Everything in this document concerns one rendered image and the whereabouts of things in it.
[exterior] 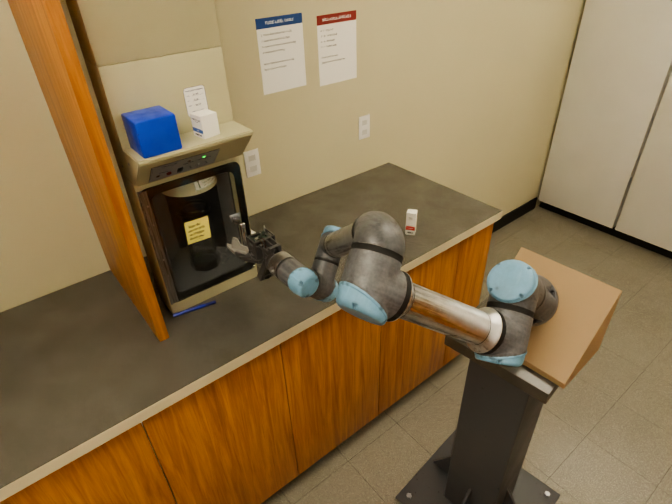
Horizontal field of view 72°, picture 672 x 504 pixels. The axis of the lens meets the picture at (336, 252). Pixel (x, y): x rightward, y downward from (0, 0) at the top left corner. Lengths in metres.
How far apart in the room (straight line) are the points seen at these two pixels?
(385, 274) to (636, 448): 1.88
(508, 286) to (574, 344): 0.27
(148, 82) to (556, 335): 1.25
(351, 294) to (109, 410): 0.76
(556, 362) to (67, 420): 1.28
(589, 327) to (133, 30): 1.35
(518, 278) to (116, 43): 1.11
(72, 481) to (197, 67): 1.13
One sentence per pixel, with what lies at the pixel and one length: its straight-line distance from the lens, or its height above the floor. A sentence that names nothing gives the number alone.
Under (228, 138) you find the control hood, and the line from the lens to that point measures 1.31.
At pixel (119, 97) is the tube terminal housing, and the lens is 1.31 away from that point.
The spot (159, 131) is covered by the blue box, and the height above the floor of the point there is 1.57.
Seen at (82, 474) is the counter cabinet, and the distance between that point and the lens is 1.50.
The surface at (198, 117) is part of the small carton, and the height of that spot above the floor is 1.57.
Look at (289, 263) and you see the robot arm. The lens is 1.29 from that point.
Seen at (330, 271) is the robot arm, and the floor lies 1.14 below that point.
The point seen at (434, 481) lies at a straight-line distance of 2.24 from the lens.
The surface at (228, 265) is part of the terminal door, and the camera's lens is 1.60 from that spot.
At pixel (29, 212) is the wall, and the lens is 1.81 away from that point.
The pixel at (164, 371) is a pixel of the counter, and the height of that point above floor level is 0.94.
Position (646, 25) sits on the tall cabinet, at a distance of 3.64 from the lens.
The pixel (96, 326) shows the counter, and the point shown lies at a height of 0.94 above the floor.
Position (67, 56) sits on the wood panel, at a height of 1.76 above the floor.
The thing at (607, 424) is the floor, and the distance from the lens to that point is 2.66.
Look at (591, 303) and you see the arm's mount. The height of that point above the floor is 1.12.
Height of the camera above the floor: 1.95
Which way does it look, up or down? 34 degrees down
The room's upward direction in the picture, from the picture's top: 2 degrees counter-clockwise
